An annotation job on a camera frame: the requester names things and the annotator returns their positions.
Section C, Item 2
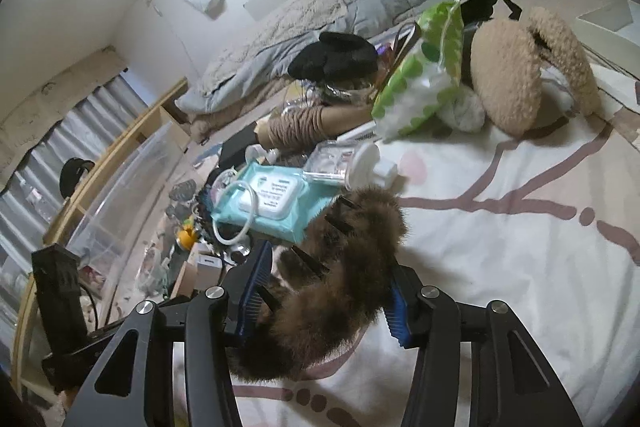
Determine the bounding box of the clear bottle white cap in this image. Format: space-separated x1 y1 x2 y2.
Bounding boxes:
303 140 398 191

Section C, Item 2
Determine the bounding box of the beige yarn cone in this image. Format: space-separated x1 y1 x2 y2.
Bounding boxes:
255 105 372 152

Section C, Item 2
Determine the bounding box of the white ring headband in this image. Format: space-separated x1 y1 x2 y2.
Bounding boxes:
212 180 259 246

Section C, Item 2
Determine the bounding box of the beige plush sheep toy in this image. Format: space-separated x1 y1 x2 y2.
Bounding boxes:
436 6 601 138

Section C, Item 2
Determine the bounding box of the black visor cap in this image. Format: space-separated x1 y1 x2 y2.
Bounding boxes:
58 157 94 199

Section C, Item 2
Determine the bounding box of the brown furry headband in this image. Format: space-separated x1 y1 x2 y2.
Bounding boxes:
227 186 407 381

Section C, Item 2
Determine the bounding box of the grey curtain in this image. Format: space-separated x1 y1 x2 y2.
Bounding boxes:
1 76 148 366

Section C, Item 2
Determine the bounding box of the blue wet wipes pack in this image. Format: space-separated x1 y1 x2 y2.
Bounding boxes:
210 161 340 244

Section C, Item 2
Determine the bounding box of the clear plastic storage bin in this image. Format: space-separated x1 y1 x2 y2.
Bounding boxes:
67 122 189 300

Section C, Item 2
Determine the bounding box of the wooden shelf unit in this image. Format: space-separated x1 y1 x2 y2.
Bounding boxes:
11 79 190 404

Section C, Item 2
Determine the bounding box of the green dotted white bag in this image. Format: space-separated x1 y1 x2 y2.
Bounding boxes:
371 0 463 140

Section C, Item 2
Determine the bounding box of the black fuzzy hat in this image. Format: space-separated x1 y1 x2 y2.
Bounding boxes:
288 31 378 82

